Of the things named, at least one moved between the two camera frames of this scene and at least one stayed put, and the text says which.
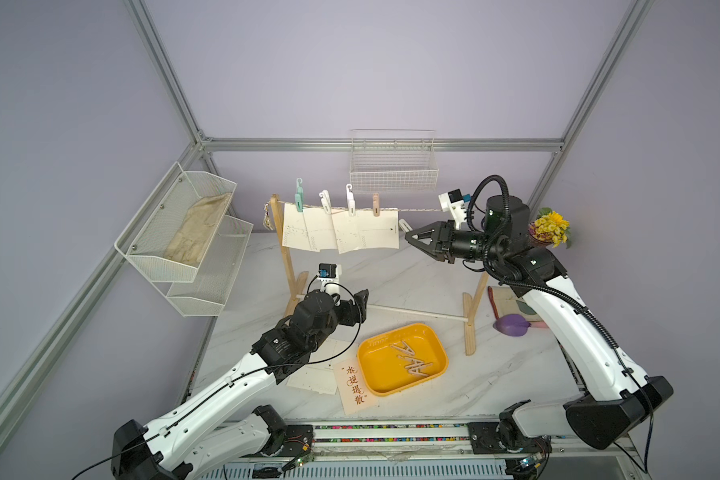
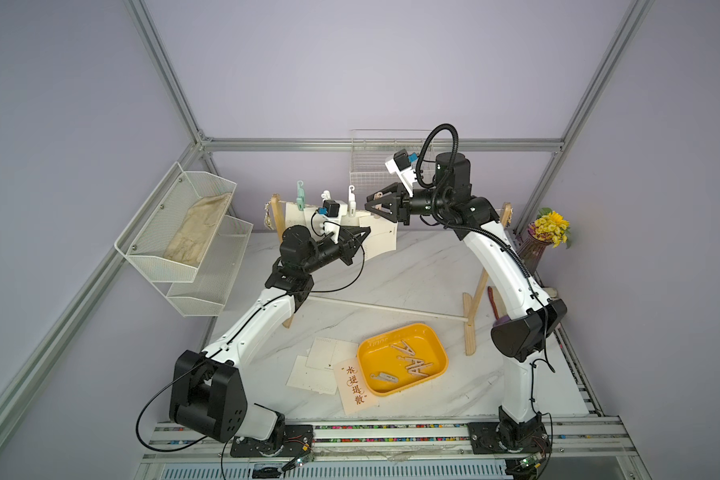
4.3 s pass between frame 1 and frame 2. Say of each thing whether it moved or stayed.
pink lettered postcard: stayed
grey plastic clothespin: moved
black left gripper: moved
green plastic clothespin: stayed
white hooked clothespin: stayed
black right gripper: moved
